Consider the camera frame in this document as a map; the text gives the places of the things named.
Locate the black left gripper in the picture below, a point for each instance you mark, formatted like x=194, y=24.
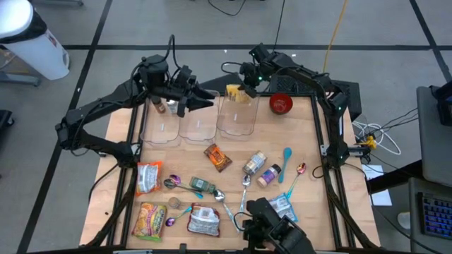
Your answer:
x=183, y=81

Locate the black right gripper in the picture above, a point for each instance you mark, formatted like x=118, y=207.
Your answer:
x=252, y=75

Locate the yellow Maruchan ramen packet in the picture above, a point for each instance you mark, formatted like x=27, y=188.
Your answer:
x=234, y=93

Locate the white label spice jar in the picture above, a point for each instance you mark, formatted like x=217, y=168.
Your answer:
x=172, y=107

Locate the teal plastic spoon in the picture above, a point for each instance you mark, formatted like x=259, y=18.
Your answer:
x=286, y=153

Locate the white purple lidded cup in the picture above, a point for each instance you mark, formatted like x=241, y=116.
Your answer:
x=269, y=175

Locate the green spice jar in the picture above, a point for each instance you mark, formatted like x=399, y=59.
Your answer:
x=201, y=184

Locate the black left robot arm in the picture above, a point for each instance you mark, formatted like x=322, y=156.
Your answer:
x=102, y=102

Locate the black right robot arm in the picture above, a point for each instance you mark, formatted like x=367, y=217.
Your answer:
x=335, y=134

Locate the black flat panel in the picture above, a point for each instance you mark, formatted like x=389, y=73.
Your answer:
x=226, y=83

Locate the clear plastic container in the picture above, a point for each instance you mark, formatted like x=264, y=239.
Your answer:
x=160, y=130
x=199, y=127
x=236, y=120

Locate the red bowl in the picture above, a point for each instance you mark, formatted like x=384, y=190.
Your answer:
x=280, y=103

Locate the taco seasoning mix packet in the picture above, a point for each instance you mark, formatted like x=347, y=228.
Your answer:
x=218, y=157

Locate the dark metal spoon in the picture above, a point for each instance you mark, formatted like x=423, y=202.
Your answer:
x=169, y=185

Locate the blue ramen packet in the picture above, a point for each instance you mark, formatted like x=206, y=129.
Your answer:
x=282, y=206

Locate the red ramen packet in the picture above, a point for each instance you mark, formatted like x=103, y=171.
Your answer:
x=203, y=220

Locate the orange green ramen packet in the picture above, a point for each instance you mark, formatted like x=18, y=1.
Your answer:
x=150, y=222

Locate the black bulky device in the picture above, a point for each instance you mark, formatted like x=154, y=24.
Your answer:
x=275, y=229

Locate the black table clamp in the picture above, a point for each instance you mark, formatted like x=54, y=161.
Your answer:
x=182, y=247

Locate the black desk beam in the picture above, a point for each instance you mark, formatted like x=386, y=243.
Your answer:
x=388, y=178

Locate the white paper sheet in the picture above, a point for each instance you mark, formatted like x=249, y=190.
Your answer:
x=381, y=197

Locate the white trash can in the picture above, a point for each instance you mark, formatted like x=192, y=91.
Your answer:
x=35, y=53

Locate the grey metal base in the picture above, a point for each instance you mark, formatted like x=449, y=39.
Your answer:
x=17, y=79

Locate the grey rounded panel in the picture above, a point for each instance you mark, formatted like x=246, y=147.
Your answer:
x=434, y=148

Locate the black bag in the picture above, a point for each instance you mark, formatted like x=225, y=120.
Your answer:
x=443, y=106

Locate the black floor object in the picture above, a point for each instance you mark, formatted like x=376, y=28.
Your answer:
x=5, y=120

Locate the white computer mouse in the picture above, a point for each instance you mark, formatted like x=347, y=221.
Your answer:
x=404, y=220

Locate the backlit keyboard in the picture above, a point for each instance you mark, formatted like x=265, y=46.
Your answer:
x=436, y=215

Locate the black table frame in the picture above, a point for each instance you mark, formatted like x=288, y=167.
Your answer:
x=300, y=94

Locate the silver arm base bracket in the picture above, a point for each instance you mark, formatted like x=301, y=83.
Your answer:
x=102, y=151
x=323, y=150

